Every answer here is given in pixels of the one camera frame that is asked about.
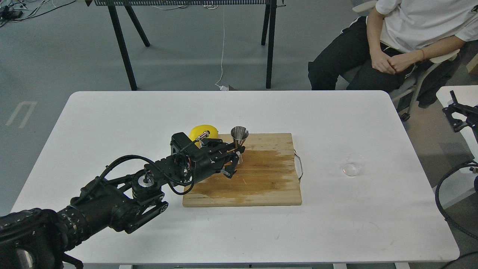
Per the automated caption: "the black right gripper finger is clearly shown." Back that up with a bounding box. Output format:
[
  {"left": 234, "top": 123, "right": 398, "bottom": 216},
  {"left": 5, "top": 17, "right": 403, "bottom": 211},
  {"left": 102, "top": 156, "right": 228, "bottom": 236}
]
[{"left": 442, "top": 90, "right": 478, "bottom": 140}]

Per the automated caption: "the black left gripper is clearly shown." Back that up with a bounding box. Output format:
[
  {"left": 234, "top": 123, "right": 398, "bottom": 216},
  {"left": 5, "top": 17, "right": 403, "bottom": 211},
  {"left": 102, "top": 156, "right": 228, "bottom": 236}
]
[{"left": 145, "top": 132, "right": 245, "bottom": 186}]

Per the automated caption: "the steel jigger measuring cup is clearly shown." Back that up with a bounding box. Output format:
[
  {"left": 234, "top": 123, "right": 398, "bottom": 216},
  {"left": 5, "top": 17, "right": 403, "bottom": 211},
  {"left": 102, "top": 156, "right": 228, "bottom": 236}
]
[{"left": 230, "top": 126, "right": 249, "bottom": 149}]

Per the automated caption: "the small clear glass cup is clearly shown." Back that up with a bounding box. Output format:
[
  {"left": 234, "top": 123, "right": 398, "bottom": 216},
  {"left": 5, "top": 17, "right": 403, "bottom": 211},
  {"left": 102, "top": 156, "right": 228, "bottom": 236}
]
[{"left": 340, "top": 153, "right": 366, "bottom": 177}]

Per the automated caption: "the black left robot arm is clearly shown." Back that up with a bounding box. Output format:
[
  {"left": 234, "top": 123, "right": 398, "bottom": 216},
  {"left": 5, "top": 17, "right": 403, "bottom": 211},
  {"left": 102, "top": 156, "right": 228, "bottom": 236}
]
[{"left": 1, "top": 131, "right": 245, "bottom": 269}]

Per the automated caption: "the yellow lemon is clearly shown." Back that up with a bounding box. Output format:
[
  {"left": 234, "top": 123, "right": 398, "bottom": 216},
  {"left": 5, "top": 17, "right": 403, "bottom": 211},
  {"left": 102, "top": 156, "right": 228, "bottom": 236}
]
[{"left": 188, "top": 124, "right": 218, "bottom": 141}]

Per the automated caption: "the wooden cutting board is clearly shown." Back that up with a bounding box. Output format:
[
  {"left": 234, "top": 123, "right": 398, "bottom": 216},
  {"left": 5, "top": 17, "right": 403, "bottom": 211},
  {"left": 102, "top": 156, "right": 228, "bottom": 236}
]
[{"left": 182, "top": 133, "right": 302, "bottom": 207}]

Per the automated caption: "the seated person white shirt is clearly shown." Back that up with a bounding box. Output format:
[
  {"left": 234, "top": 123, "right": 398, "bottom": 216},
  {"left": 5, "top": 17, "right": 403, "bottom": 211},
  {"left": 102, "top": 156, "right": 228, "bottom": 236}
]
[{"left": 308, "top": 0, "right": 478, "bottom": 93}]

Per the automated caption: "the white hanging cable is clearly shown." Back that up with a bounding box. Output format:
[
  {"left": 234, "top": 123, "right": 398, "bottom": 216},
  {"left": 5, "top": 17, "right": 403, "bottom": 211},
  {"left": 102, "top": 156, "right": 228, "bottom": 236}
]
[{"left": 214, "top": 7, "right": 230, "bottom": 91}]

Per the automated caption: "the black metal frame table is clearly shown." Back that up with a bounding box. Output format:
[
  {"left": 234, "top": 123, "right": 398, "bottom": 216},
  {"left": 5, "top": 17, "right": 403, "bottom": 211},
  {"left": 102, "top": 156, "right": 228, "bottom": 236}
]
[{"left": 85, "top": 0, "right": 287, "bottom": 91}]

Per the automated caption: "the floor cables bundle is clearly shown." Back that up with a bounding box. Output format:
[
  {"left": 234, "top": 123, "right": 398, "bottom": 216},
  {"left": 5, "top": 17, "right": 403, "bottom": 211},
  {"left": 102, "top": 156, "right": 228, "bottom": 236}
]
[{"left": 0, "top": 0, "right": 77, "bottom": 27}]

